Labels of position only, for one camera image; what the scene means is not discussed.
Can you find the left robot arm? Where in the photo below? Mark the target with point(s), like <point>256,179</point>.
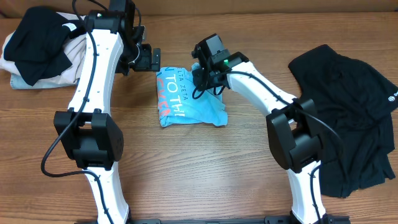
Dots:
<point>86,129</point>

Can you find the black t-shirt with logo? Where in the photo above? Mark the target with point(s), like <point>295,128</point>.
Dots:
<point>355,100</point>

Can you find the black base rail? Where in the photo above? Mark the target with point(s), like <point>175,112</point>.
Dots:
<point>211,221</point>

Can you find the light blue printed t-shirt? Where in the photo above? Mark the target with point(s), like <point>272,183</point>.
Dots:
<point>179,103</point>

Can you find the folded black garment on pile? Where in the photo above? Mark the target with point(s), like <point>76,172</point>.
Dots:
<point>37,43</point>

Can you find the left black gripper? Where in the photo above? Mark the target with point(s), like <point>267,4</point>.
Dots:
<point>155,57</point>

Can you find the folded light denim garment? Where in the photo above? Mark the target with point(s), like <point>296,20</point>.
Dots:
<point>17,83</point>

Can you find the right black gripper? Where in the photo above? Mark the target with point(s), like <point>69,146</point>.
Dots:
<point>203,82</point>

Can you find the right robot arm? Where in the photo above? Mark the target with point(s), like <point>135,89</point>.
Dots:
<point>295,133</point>

